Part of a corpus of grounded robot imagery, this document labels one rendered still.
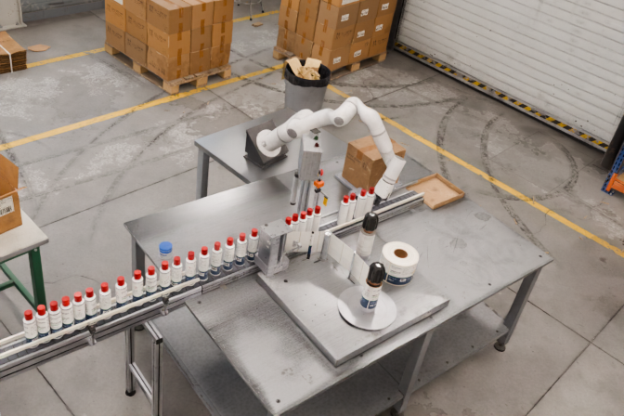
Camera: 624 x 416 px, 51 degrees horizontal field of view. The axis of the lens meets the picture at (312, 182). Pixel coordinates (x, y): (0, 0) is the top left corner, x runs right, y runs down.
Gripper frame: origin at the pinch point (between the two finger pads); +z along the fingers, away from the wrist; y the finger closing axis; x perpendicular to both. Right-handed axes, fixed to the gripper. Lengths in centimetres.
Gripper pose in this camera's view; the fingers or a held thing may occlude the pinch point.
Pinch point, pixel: (377, 201)
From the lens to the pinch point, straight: 407.0
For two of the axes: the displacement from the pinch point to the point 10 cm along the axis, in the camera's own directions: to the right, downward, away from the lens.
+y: 6.1, 5.2, -6.0
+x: 6.9, 0.3, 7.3
